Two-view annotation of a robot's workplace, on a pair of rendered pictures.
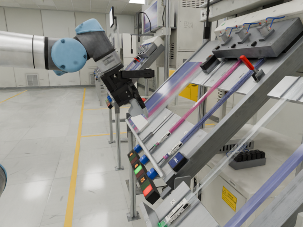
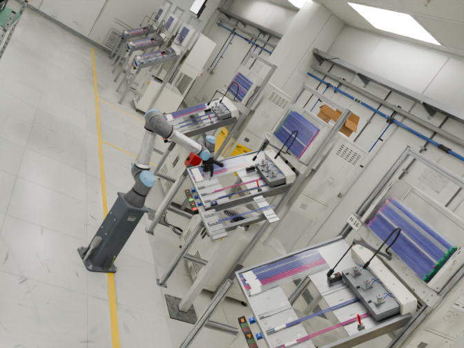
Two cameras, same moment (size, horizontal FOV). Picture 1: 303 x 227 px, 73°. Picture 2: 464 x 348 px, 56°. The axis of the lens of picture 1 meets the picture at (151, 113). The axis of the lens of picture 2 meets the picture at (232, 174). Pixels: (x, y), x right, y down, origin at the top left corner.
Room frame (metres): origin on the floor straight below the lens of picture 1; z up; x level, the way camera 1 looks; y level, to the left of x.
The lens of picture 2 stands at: (-2.46, 0.60, 1.79)
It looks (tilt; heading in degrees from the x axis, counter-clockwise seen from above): 13 degrees down; 347
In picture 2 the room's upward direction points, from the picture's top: 34 degrees clockwise
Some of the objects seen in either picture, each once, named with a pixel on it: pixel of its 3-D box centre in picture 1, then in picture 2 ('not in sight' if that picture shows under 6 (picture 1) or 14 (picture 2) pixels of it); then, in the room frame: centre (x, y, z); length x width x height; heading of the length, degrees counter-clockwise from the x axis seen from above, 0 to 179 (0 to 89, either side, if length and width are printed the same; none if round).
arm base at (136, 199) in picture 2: not in sight; (137, 195); (0.41, 0.45, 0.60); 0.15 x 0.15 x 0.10
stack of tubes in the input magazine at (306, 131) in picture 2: not in sight; (300, 135); (0.97, -0.46, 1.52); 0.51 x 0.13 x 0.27; 17
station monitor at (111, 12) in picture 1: (113, 18); (201, 5); (5.52, 0.93, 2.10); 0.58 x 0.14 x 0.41; 17
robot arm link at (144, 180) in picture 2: not in sight; (144, 181); (0.41, 0.45, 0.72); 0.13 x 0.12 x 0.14; 24
